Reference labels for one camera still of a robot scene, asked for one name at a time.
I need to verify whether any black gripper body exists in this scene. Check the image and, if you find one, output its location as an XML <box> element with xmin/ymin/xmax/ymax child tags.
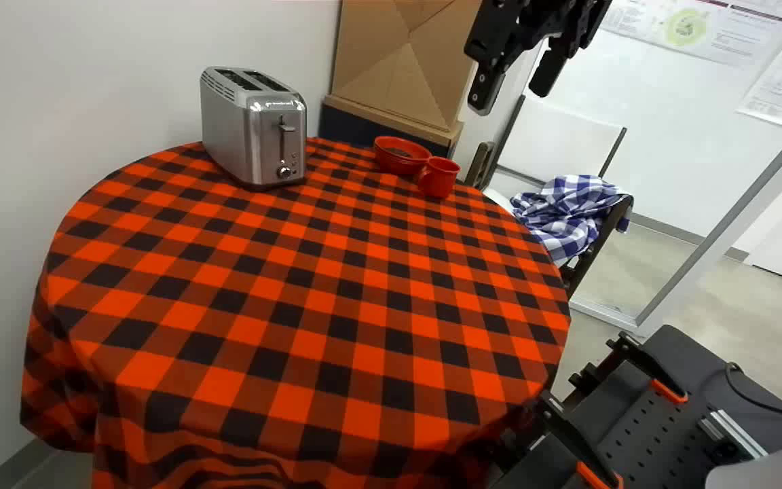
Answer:
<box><xmin>464</xmin><ymin>0</ymin><xmax>616</xmax><ymax>66</ymax></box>

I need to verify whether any silver two-slot toaster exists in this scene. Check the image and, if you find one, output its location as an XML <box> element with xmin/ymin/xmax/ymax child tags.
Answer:
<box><xmin>198</xmin><ymin>63</ymin><xmax>311</xmax><ymax>191</ymax></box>

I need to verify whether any white leaning panel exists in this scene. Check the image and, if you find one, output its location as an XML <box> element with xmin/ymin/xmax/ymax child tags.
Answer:
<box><xmin>497</xmin><ymin>93</ymin><xmax>630</xmax><ymax>185</ymax></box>

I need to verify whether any brown cardboard box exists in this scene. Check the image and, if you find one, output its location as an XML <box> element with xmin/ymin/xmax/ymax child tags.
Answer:
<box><xmin>327</xmin><ymin>0</ymin><xmax>484</xmax><ymax>146</ymax></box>

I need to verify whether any red cup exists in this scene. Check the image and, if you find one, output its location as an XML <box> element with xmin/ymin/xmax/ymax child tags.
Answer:
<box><xmin>417</xmin><ymin>154</ymin><xmax>461</xmax><ymax>204</ymax></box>

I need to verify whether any red bowl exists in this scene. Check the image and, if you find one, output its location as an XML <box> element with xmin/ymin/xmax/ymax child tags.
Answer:
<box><xmin>373</xmin><ymin>134</ymin><xmax>432</xmax><ymax>178</ymax></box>

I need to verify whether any blue white checkered cloth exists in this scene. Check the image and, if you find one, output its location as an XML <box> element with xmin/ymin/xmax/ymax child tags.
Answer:
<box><xmin>509</xmin><ymin>172</ymin><xmax>630</xmax><ymax>268</ymax></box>

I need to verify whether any black side shelf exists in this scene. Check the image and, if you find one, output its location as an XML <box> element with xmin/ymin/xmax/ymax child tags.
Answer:
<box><xmin>558</xmin><ymin>192</ymin><xmax>639</xmax><ymax>299</ymax></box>

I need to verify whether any grey aluminium pole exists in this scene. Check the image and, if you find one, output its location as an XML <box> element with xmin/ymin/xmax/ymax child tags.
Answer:
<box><xmin>632</xmin><ymin>96</ymin><xmax>782</xmax><ymax>332</ymax></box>

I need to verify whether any red black checkered tablecloth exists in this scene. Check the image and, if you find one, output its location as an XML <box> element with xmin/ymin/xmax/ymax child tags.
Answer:
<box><xmin>17</xmin><ymin>134</ymin><xmax>575</xmax><ymax>489</ymax></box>

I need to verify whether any black perforated cart with orange clips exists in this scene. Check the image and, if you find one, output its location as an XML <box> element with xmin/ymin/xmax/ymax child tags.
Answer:
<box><xmin>489</xmin><ymin>322</ymin><xmax>782</xmax><ymax>489</ymax></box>

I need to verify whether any wall poster with green circle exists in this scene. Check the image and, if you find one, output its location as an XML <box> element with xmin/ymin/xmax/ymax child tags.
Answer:
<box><xmin>604</xmin><ymin>0</ymin><xmax>782</xmax><ymax>68</ymax></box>

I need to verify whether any thin black floor cable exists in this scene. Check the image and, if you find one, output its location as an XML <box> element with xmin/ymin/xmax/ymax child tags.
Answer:
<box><xmin>723</xmin><ymin>361</ymin><xmax>782</xmax><ymax>422</ymax></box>

